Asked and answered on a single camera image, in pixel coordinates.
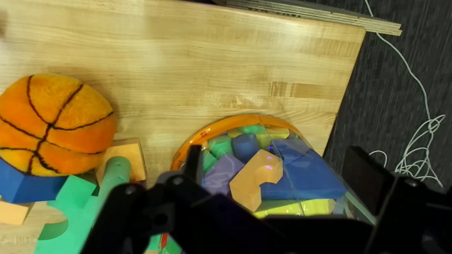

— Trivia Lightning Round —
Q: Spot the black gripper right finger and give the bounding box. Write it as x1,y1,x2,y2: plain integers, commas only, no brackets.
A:
342,147,394,216

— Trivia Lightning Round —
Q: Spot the orange plush basketball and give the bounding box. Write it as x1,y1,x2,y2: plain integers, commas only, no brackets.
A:
0,73,116,176

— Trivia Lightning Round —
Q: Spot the clear plastic block bag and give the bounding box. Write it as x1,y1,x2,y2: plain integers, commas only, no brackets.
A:
173,114,376,224

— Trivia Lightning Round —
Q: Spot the large blue foam block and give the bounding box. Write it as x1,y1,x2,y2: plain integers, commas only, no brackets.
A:
262,138,346,200

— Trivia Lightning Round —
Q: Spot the orange square foam block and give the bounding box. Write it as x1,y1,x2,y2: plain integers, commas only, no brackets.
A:
95,138,147,182

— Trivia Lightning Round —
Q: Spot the orange foam block in bag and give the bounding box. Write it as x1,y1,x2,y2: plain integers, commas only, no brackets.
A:
229,149,283,211

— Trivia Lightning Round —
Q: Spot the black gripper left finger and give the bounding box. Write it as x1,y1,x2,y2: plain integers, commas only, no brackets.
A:
183,145,204,183

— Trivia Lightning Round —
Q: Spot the white cable on floor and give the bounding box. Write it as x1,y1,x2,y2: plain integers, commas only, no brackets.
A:
363,0,447,189

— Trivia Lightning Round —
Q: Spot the green foam arch block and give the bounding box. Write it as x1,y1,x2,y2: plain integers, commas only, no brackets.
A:
34,176,120,254

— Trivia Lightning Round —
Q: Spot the green foam cylinder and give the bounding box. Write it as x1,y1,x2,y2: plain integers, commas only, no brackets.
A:
96,156,132,210

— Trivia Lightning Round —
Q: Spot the purple foam block in bag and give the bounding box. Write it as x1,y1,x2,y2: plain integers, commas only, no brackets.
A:
202,154,245,195

